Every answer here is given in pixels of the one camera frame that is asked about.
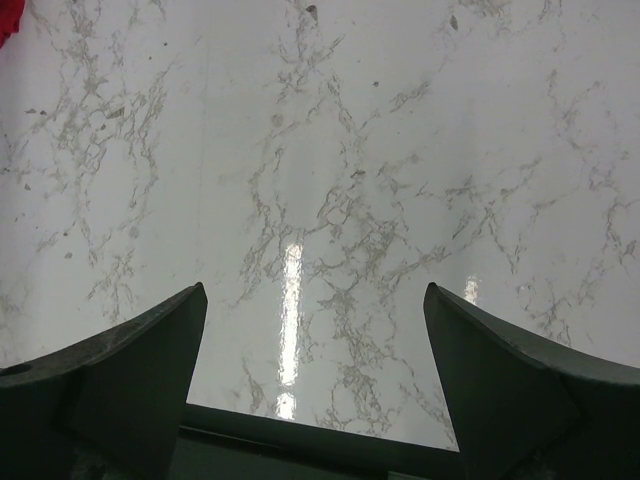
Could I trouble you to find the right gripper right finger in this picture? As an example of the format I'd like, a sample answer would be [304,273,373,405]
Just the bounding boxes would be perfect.
[423,283,639,479]

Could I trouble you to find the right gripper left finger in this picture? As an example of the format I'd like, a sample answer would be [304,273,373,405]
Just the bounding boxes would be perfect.
[1,283,208,479]

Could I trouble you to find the crimson red t shirt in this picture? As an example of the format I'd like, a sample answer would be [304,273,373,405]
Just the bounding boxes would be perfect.
[0,0,26,47]

